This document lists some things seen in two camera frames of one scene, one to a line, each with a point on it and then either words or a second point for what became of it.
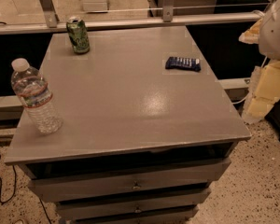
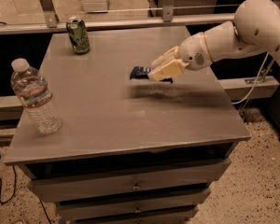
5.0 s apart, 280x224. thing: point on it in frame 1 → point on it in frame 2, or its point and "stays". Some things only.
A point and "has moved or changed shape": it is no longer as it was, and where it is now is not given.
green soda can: (78, 35) stays
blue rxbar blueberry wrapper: (183, 63) has moved or changed shape
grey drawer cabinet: (147, 130) stays
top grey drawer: (63, 187) stays
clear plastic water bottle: (36, 97) stays
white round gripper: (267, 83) → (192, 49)
